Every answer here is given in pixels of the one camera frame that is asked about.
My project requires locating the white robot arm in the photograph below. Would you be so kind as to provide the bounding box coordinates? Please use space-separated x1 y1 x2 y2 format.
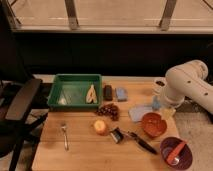
159 60 213 115

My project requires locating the blue sponge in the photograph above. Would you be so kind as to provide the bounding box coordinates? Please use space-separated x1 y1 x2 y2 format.
115 87 127 101

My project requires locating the orange fruit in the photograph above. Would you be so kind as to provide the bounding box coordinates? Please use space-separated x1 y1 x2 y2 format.
93 120 107 135

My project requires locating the dark brown block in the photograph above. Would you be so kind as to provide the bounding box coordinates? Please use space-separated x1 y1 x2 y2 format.
104 85 113 101

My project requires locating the red spatula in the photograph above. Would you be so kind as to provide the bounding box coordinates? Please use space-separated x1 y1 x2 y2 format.
166 141 186 165

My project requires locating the black handled peeler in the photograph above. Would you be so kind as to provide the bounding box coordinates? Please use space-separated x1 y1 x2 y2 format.
123 130 158 155

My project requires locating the green plastic tray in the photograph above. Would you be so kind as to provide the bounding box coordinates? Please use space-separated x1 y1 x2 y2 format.
48 74 102 110

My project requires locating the black office chair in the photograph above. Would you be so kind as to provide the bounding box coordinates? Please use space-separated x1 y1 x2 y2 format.
0 79 48 171

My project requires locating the orange bowl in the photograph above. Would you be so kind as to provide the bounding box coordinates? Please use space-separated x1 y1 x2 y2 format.
141 112 167 138

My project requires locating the bunch of red grapes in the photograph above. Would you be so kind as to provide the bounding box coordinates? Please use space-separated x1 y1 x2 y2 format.
96 103 119 121

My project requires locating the small metal can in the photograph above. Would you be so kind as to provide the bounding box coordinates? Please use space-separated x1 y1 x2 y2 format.
110 128 124 143

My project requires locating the light blue towel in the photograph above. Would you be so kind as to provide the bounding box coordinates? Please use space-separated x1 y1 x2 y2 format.
128 105 152 122

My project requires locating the white plastic cup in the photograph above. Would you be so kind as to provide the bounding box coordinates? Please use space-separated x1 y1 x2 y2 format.
153 77 167 94

